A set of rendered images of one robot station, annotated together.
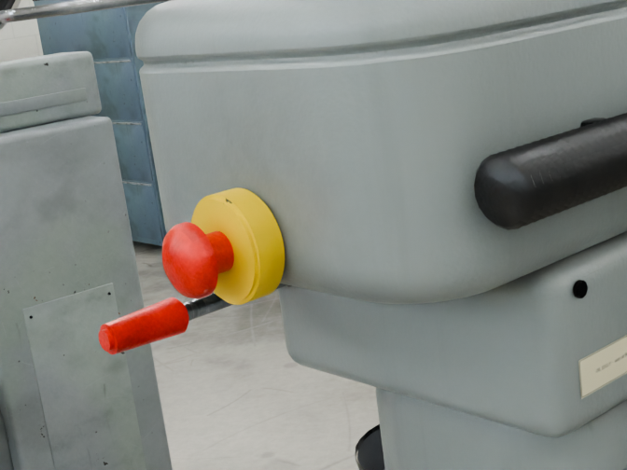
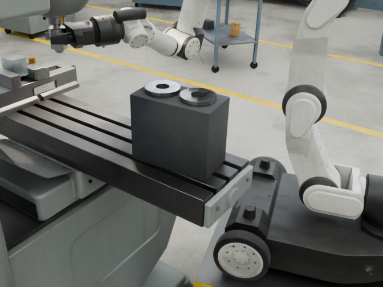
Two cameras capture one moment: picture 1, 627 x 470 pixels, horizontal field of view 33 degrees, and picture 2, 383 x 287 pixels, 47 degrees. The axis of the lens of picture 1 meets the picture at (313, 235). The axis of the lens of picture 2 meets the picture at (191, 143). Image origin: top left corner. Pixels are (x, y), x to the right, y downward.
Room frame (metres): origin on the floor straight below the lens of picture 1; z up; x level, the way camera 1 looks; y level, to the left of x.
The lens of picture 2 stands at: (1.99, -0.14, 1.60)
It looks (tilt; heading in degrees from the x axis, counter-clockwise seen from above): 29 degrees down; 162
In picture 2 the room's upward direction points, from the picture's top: 2 degrees clockwise
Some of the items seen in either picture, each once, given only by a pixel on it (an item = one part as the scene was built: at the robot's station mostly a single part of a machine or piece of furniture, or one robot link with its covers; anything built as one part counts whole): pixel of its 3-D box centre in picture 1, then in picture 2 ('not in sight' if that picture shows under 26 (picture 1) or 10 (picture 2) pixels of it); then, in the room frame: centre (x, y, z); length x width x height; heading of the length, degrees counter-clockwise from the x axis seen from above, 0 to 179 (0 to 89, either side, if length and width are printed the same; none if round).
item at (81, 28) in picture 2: not in sight; (88, 33); (0.67, -0.05, 1.24); 0.13 x 0.12 x 0.10; 16
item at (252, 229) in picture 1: (236, 246); not in sight; (0.55, 0.04, 1.76); 0.06 x 0.02 x 0.06; 39
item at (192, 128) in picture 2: not in sight; (179, 126); (1.03, 0.13, 1.09); 0.22 x 0.12 x 0.20; 46
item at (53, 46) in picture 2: not in sight; (58, 39); (0.70, -0.14, 1.23); 0.05 x 0.05 x 0.05
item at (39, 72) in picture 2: not in sight; (30, 69); (0.48, -0.24, 1.08); 0.12 x 0.06 x 0.04; 38
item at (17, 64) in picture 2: not in sight; (14, 66); (0.52, -0.28, 1.10); 0.06 x 0.05 x 0.06; 38
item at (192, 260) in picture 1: (200, 257); not in sight; (0.54, 0.06, 1.76); 0.04 x 0.03 x 0.04; 39
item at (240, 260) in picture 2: not in sight; (241, 255); (0.95, 0.40, 0.50); 0.20 x 0.05 x 0.20; 56
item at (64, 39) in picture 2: not in sight; (61, 39); (0.73, -0.13, 1.24); 0.06 x 0.02 x 0.03; 106
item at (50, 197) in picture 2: not in sight; (72, 155); (0.70, -0.14, 0.85); 0.50 x 0.35 x 0.12; 129
